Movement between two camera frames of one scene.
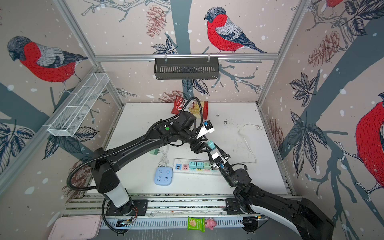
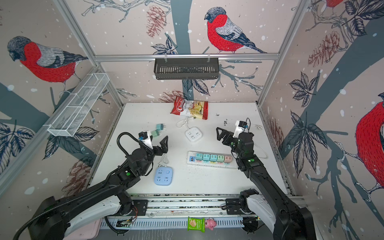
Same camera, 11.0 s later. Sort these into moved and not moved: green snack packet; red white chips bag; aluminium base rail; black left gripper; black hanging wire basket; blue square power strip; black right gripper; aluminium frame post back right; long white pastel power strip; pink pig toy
Moved: black right gripper; long white pastel power strip; black left gripper
Not moved: pink pig toy; green snack packet; black hanging wire basket; aluminium base rail; blue square power strip; red white chips bag; aluminium frame post back right
